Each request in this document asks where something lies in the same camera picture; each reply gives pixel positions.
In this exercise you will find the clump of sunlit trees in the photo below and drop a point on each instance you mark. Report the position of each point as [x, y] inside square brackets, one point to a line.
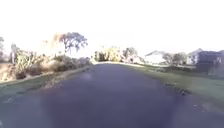
[108, 55]

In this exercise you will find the dark grey asphalt path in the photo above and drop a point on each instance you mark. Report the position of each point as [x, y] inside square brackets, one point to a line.
[110, 96]

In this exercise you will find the white house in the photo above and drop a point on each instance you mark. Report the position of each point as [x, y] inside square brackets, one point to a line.
[155, 57]

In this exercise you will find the row of flax bushes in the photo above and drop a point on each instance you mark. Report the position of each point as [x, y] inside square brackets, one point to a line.
[33, 65]

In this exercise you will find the pale house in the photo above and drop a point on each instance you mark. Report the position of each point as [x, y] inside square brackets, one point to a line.
[192, 57]

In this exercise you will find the dark building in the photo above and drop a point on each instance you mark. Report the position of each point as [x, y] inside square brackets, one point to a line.
[210, 60]

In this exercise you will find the small tree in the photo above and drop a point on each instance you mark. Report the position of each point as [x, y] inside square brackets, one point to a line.
[176, 58]

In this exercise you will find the broad-crowned tree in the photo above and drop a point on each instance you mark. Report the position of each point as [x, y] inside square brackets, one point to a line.
[73, 39]

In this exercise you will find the grass verge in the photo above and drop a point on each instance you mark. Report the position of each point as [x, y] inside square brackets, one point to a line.
[23, 85]
[196, 85]

